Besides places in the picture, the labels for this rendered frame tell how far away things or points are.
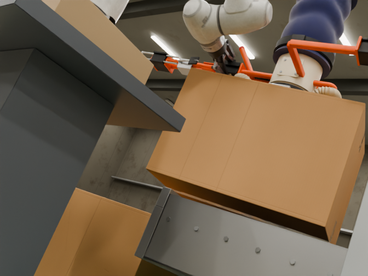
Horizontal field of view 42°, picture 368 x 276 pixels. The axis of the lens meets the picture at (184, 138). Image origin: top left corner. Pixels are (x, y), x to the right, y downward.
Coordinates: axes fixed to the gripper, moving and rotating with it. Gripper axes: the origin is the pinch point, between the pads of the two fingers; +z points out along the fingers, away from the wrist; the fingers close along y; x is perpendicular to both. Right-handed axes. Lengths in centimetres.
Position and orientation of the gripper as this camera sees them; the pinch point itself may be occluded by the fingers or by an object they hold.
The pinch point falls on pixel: (231, 73)
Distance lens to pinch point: 193.8
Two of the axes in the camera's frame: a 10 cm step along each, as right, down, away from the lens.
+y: -3.7, 8.9, -2.7
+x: 8.4, 2.0, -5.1
